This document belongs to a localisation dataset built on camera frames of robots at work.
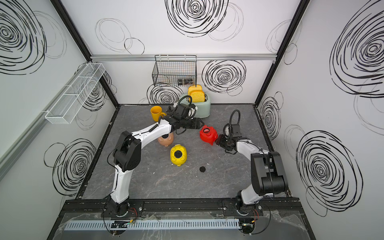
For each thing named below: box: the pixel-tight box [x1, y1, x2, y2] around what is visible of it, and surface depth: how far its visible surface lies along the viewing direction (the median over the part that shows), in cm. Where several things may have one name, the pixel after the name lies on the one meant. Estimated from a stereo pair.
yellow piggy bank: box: [170, 144, 188, 167], surface depth 86 cm
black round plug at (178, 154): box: [174, 150, 183, 159], surface depth 86 cm
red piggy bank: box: [199, 125, 219, 146], surface depth 94 cm
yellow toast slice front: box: [190, 90, 205, 103], surface depth 101 cm
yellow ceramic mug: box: [150, 105, 167, 122], surface depth 107 cm
